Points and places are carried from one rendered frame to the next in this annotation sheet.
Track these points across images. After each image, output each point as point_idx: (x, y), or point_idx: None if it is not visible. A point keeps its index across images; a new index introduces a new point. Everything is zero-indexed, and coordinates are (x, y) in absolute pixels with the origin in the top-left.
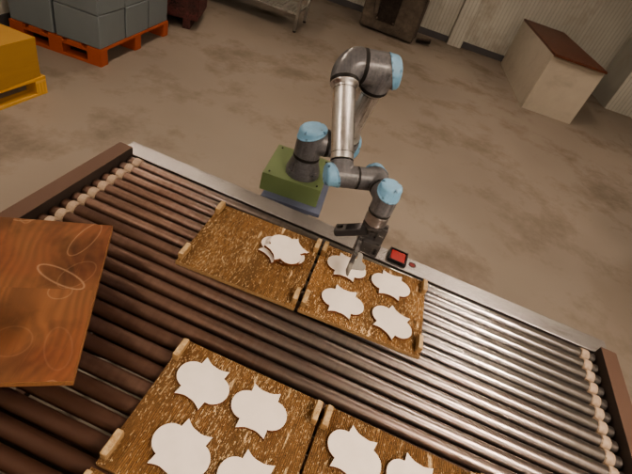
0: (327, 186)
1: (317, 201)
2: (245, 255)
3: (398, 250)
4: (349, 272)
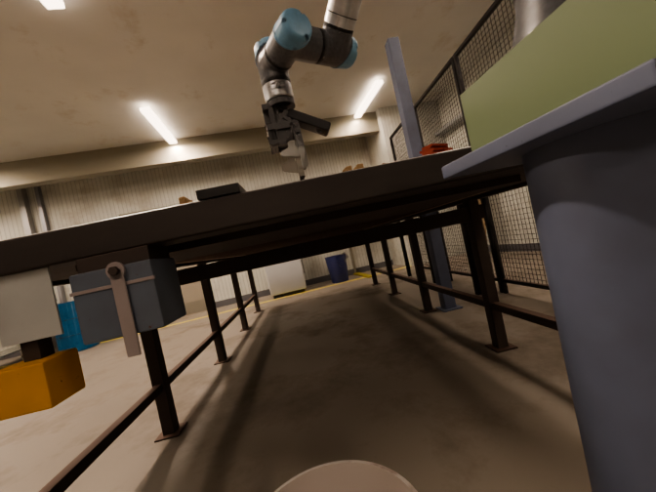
0: (609, 81)
1: (474, 136)
2: None
3: (221, 187)
4: (299, 176)
